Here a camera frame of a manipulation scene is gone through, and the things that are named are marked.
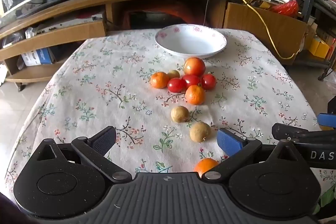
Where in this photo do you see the orange tangerine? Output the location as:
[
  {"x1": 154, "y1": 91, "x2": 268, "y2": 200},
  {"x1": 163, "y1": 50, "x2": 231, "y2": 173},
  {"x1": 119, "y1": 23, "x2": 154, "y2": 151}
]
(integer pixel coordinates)
[
  {"x1": 185, "y1": 85, "x2": 205, "y2": 105},
  {"x1": 150, "y1": 71, "x2": 170, "y2": 89},
  {"x1": 194, "y1": 158, "x2": 219, "y2": 178}
]

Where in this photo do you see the red plastic bag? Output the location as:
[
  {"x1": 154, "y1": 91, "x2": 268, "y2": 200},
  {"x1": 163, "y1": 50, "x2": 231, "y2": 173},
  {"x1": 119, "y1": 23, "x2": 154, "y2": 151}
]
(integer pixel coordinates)
[{"x1": 270, "y1": 0, "x2": 300, "y2": 14}]

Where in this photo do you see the yellow box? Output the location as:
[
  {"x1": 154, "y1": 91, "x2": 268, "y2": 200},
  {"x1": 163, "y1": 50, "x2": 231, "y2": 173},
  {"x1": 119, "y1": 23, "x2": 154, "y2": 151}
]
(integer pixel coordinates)
[{"x1": 308, "y1": 38, "x2": 330, "y2": 58}]

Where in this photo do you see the white floral bowl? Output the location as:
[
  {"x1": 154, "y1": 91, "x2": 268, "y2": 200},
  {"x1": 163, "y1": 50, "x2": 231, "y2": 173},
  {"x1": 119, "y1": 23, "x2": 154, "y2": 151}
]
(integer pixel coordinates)
[{"x1": 154, "y1": 25, "x2": 227, "y2": 59}]

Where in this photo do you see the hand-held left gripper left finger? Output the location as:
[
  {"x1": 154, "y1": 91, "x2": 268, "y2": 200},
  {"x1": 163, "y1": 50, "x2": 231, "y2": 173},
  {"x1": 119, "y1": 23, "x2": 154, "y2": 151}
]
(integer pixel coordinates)
[{"x1": 34, "y1": 126, "x2": 133, "y2": 184}]

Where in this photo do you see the floral tablecloth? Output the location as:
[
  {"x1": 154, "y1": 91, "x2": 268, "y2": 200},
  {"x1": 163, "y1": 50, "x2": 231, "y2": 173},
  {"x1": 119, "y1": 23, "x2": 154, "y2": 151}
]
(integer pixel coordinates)
[{"x1": 5, "y1": 27, "x2": 336, "y2": 201}]

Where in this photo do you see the silver media player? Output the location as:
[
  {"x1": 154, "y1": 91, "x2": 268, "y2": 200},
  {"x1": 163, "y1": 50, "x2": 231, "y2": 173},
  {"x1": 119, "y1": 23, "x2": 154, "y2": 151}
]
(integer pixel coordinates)
[{"x1": 25, "y1": 14, "x2": 105, "y2": 39}]

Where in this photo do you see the yellow cable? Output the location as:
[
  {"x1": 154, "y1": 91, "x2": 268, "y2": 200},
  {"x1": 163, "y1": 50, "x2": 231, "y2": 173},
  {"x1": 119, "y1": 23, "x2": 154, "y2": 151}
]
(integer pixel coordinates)
[{"x1": 157, "y1": 0, "x2": 301, "y2": 60}]

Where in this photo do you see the blue and white box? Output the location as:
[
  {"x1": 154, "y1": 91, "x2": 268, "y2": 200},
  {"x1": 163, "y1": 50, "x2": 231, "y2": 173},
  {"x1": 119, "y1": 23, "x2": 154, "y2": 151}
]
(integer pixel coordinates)
[{"x1": 21, "y1": 47, "x2": 55, "y2": 67}]

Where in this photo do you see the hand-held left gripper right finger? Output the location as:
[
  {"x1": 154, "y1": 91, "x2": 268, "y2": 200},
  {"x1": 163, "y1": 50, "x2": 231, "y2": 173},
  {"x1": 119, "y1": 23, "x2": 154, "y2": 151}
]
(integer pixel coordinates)
[{"x1": 201, "y1": 128, "x2": 302, "y2": 184}]

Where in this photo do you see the wooden television cabinet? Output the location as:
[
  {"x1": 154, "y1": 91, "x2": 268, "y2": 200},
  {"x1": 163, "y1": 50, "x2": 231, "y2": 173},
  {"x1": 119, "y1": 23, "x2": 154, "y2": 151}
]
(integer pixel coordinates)
[{"x1": 0, "y1": 0, "x2": 310, "y2": 92}]

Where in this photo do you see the red cherry tomato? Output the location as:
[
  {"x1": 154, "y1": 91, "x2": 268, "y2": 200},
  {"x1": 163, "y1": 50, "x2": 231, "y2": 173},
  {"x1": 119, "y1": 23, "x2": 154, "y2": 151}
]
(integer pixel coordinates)
[
  {"x1": 201, "y1": 74, "x2": 217, "y2": 90},
  {"x1": 167, "y1": 78, "x2": 186, "y2": 93},
  {"x1": 182, "y1": 74, "x2": 201, "y2": 88}
]

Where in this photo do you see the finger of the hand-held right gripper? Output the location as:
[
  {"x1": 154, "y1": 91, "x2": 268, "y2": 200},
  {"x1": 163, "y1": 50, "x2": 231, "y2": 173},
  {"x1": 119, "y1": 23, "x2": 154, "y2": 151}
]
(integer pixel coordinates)
[
  {"x1": 272, "y1": 123, "x2": 336, "y2": 146},
  {"x1": 317, "y1": 113, "x2": 336, "y2": 127}
]

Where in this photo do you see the red apple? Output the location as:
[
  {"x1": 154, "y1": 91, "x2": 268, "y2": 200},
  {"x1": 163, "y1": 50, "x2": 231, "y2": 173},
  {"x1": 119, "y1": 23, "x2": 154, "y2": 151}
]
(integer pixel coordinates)
[{"x1": 183, "y1": 57, "x2": 206, "y2": 77}]

